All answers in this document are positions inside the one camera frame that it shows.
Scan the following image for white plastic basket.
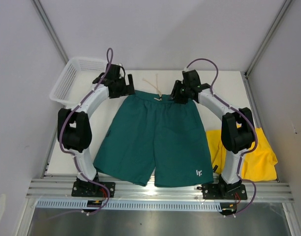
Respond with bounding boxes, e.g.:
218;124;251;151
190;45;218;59
49;57;107;106

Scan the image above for green shorts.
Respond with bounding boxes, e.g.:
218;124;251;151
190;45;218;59
93;83;213;187

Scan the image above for yellow shorts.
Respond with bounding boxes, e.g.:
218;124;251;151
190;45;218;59
206;128;278;182

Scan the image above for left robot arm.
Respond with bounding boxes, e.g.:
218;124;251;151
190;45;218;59
58;63;135;197

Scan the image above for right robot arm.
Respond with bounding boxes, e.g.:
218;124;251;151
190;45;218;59
171;70;258;199

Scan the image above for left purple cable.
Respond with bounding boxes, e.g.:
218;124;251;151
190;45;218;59
57;48;114;217

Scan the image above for left corner aluminium post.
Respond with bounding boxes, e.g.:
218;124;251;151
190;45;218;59
31;0;69;64

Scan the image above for corner aluminium post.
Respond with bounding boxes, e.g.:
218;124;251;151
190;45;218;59
31;0;69;64
244;0;294;78

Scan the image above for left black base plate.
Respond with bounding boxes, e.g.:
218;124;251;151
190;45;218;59
71;179;116;198

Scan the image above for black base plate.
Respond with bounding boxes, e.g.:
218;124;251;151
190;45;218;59
71;179;116;198
196;182;247;200

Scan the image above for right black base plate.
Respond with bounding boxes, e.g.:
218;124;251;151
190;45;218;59
196;182;247;200

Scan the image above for white slotted cable duct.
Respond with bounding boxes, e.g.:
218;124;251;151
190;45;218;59
36;199;221;212

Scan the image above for right corner aluminium post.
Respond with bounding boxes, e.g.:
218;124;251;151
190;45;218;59
244;0;294;78

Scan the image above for aluminium rail frame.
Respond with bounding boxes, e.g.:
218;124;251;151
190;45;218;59
26;174;294;203

